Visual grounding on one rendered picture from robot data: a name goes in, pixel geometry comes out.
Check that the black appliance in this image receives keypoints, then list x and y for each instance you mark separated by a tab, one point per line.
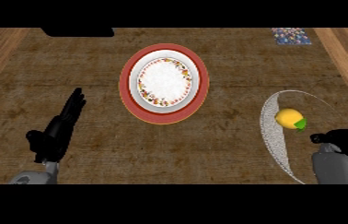
79	32

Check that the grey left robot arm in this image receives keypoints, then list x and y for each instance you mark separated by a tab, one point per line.
38	174

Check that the red-rimmed white plate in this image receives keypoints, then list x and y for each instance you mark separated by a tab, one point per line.
164	83

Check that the colourful patterned blue box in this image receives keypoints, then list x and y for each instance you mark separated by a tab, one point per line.
291	35

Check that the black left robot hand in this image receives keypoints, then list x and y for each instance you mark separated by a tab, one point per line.
57	132

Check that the round speckled grey placemat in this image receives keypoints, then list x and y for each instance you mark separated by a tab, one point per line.
273	132

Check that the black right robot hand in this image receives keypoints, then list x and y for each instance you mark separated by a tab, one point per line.
334	136

